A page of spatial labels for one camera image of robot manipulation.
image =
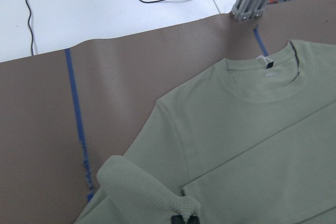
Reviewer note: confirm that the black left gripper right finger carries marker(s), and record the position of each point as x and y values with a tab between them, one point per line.
194	220

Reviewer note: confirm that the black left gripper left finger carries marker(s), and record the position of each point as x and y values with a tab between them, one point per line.
177	219

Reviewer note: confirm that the sage green long-sleeve shirt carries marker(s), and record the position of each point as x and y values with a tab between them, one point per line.
245	141

